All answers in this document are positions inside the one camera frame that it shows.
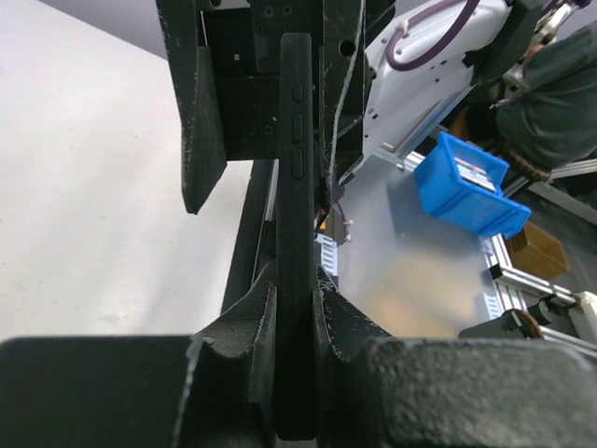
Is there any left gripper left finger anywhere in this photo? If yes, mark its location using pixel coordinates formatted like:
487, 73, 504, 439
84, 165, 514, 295
1, 266, 276, 447

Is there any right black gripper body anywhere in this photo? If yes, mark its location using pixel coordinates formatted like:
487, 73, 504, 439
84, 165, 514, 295
200, 1, 324, 161

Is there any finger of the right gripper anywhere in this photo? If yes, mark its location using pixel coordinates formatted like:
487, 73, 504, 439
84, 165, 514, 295
317, 1, 396, 210
156, 0, 227, 215

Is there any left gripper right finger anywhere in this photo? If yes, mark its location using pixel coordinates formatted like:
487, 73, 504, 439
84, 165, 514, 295
313, 269, 596, 447

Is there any black smartphone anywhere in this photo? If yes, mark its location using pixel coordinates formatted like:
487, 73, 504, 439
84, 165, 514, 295
274, 33, 315, 441

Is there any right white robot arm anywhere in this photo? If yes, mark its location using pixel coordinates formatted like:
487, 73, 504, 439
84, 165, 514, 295
157, 1, 535, 214

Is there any blue storage bin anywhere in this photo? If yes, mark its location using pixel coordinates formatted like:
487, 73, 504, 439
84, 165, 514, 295
414, 132, 531, 238

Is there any brown wooden box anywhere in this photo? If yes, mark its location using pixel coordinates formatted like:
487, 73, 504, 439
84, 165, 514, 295
506, 222, 569, 280

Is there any person in dark clothes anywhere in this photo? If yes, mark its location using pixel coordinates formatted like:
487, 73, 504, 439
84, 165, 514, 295
495, 22, 596, 181

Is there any right white cable duct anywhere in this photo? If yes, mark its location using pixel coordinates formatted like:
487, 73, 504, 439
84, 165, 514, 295
315, 233, 338, 276

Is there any aluminium frame rail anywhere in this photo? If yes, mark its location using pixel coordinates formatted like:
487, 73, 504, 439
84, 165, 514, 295
481, 235, 578, 310

